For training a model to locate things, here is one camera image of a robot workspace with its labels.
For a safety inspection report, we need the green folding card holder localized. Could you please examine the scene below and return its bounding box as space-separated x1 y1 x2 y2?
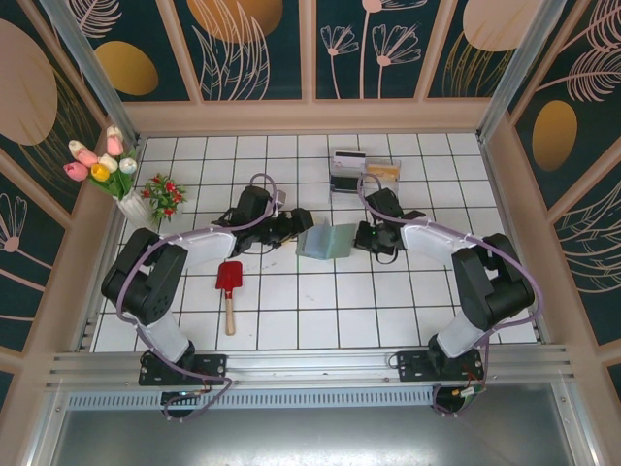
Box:
295 217 359 261

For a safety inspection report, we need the gold card in box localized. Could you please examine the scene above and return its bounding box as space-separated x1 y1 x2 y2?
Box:
366 163 402 182

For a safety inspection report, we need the clear stepped acrylic card stand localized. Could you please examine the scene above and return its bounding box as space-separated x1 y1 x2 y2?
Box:
327 150 368 205

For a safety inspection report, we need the white card magnetic stripe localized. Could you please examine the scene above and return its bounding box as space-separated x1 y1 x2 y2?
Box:
332 150 367 171

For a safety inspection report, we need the small red flower plant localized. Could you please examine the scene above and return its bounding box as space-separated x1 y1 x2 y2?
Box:
140 173 188 225

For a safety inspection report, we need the white ribbed vase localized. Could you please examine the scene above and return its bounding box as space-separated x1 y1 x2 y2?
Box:
117 190 159 237

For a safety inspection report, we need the pastel artificial tulip bouquet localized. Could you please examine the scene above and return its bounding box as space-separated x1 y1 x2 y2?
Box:
62 124 140 201

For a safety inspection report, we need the small green circuit board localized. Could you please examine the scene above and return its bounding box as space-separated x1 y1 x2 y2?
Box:
453 382 487 405

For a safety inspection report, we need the grey metal sheet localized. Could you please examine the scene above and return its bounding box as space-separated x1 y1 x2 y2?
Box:
28 381 601 466

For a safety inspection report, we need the red shovel wooden handle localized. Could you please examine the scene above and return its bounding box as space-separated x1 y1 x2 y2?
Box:
214 260 244 337

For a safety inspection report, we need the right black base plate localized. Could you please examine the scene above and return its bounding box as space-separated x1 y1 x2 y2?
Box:
395 349 486 384

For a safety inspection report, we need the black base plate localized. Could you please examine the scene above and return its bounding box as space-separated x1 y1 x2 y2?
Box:
395 349 486 384
138 352 229 387

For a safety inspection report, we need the aluminium mounting rail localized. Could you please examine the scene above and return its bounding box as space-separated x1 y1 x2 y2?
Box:
46 344 576 392

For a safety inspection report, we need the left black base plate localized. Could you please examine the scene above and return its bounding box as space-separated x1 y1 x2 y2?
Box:
138 352 229 387

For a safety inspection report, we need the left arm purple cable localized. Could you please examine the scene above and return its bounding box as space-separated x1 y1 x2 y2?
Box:
115 172 287 423

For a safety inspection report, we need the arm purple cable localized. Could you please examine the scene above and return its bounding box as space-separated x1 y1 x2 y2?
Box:
357 173 543 419
115 172 287 423

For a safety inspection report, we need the perforated metal cable tray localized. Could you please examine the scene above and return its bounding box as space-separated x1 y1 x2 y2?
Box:
65 387 438 412

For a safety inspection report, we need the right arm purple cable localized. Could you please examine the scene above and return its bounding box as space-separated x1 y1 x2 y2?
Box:
357 173 543 419

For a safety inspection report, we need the aluminium frame post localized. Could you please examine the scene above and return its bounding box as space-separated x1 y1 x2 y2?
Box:
476 0 569 143
41 0 143 147

